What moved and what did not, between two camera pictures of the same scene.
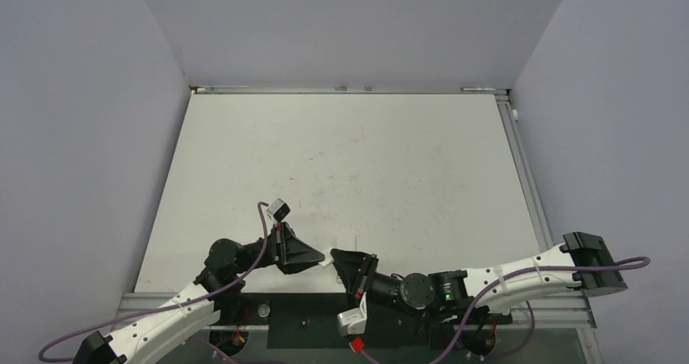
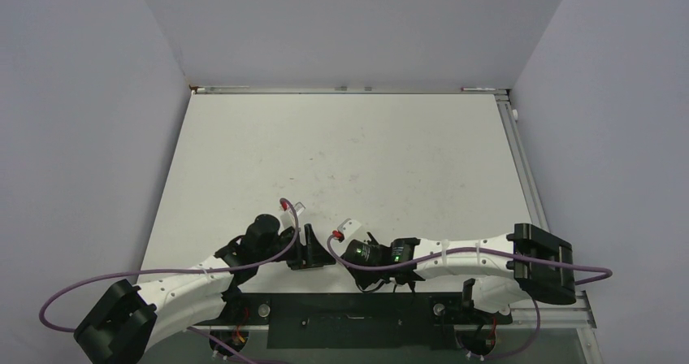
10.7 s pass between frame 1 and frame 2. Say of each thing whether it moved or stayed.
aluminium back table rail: stayed
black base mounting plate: stayed
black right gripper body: moved
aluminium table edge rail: stayed
